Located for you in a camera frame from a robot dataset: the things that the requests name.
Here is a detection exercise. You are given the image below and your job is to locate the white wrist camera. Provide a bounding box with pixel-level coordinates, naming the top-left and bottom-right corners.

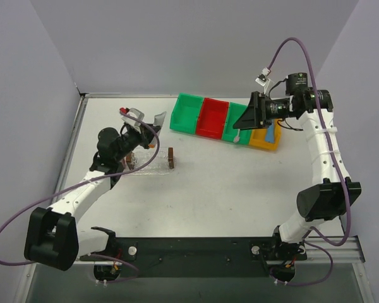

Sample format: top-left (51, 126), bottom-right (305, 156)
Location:
top-left (255, 68), bottom-right (271, 92)
top-left (119, 107), bottom-right (145, 133)

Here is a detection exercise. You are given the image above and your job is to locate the yellow bin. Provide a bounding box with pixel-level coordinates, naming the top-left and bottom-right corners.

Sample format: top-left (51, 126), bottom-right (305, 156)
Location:
top-left (249, 120), bottom-right (281, 151)

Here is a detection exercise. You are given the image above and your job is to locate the far green bin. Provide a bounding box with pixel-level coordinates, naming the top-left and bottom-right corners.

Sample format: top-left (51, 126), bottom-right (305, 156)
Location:
top-left (170, 93), bottom-right (204, 134)

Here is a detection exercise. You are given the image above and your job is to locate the right wrist motor cylinder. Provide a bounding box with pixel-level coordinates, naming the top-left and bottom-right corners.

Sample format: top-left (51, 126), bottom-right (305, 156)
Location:
top-left (286, 73), bottom-right (313, 96)

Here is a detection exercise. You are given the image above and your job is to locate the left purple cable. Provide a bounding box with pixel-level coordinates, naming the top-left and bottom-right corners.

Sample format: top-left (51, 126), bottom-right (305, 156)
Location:
top-left (0, 110), bottom-right (160, 283)

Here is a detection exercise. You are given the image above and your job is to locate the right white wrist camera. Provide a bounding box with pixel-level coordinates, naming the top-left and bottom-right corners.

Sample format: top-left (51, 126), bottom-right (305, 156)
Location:
top-left (255, 68), bottom-right (271, 92)

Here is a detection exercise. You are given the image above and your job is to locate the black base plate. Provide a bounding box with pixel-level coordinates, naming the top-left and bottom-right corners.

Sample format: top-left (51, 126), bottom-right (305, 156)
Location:
top-left (78, 235), bottom-right (308, 283)

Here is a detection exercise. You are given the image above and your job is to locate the red bin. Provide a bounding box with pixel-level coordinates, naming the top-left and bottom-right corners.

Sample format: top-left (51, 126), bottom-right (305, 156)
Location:
top-left (195, 98), bottom-right (229, 140)

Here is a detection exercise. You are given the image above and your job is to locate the blue toothpaste tube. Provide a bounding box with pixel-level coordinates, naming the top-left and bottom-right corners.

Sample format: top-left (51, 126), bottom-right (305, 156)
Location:
top-left (265, 123), bottom-right (275, 144)

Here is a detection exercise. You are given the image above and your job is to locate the green bin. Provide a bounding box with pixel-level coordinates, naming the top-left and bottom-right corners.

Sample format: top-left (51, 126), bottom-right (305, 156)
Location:
top-left (222, 102), bottom-right (252, 145)
top-left (170, 93), bottom-right (204, 134)

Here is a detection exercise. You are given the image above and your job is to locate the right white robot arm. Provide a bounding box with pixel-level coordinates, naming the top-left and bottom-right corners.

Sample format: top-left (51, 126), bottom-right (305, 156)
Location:
top-left (233, 88), bottom-right (362, 246)

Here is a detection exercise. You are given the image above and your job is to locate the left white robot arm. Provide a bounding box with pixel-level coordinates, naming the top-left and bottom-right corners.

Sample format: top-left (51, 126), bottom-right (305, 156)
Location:
top-left (24, 122), bottom-right (162, 271)

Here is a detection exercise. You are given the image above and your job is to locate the clear textured acrylic tray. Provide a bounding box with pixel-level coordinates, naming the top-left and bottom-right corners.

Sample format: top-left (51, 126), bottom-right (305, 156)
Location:
top-left (119, 148), bottom-right (177, 177)

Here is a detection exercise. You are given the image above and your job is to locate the pink cup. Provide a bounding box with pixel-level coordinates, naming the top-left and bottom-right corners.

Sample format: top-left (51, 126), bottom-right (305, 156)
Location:
top-left (121, 158), bottom-right (127, 169)

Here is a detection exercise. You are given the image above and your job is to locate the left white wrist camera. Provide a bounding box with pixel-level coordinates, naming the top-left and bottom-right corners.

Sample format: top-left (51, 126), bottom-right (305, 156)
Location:
top-left (119, 107), bottom-right (145, 133)

